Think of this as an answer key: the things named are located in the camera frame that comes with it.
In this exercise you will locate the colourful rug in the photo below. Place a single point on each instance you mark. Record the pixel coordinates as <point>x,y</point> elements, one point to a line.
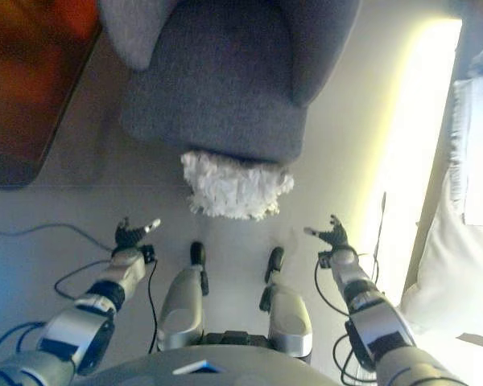
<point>28,80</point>

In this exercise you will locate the silver robot leg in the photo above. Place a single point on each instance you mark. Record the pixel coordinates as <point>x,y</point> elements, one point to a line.
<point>183,305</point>
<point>290,317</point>

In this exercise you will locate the silver robot right leg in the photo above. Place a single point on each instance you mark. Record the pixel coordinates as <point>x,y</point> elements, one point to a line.
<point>290,317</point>

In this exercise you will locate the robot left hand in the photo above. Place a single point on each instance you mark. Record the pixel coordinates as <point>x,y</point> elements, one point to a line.
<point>130,237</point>

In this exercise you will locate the cream fringed bedspread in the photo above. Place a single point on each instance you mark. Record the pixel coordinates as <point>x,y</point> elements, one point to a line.
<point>459,249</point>

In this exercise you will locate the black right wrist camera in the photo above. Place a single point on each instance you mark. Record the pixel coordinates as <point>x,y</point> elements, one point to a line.
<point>324,259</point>

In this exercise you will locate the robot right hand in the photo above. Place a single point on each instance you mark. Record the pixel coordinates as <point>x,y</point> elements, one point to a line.
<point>334,237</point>

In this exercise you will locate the silver robot left leg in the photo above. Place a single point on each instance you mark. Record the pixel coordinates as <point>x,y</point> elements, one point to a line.
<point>183,305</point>

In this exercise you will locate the grey robot torso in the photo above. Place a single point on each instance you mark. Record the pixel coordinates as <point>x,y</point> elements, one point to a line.
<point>209,368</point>

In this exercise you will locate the grey fabric armchair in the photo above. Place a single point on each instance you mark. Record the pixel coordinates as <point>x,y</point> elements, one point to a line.
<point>225,80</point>

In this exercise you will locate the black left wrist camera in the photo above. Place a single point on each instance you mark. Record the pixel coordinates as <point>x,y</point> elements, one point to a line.
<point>148,253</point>

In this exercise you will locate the white fringed cushion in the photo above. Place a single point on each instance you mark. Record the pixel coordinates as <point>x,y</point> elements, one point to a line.
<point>237,189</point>

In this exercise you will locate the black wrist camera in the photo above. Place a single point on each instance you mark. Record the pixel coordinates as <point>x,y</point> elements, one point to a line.
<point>324,259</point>
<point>148,253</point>

